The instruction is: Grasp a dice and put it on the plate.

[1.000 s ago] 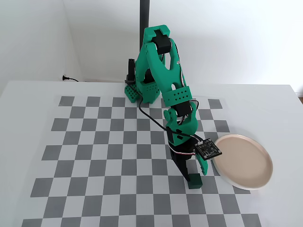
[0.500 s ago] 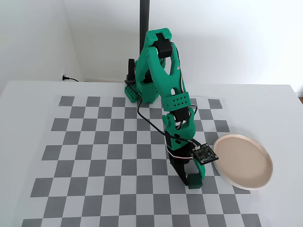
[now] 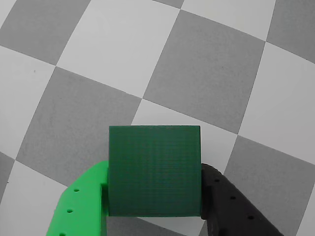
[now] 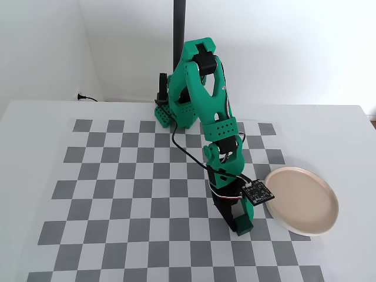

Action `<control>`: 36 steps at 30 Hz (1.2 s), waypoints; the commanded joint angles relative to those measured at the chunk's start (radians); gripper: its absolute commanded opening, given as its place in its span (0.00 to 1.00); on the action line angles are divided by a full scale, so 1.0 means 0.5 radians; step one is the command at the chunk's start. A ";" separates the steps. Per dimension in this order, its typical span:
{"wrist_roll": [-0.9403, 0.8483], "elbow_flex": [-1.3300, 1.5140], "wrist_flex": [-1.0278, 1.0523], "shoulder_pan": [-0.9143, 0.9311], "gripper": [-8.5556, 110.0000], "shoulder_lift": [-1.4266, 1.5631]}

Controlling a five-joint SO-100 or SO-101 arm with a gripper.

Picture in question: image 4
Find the black gripper body with motor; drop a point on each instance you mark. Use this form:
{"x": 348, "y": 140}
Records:
{"x": 227, "y": 212}

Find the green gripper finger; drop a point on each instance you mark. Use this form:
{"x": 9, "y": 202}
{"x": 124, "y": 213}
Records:
{"x": 245, "y": 226}

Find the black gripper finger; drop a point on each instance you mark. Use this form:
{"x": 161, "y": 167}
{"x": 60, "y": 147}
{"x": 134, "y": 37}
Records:
{"x": 224, "y": 213}

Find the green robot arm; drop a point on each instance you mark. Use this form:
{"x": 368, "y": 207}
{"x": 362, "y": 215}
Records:
{"x": 205, "y": 97}

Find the green perforated robot base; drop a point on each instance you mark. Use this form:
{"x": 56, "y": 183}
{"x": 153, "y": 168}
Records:
{"x": 183, "y": 114}

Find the beige round plate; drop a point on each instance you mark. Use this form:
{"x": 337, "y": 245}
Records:
{"x": 301, "y": 201}

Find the grey checkered mat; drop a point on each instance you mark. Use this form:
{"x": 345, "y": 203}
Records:
{"x": 141, "y": 205}

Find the black table clamp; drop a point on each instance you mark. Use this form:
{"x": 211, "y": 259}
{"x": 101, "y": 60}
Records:
{"x": 162, "y": 88}

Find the black vertical pole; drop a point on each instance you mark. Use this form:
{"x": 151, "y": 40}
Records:
{"x": 179, "y": 26}

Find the black wrist camera board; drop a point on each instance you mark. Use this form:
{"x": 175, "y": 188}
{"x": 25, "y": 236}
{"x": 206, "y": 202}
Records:
{"x": 258, "y": 192}

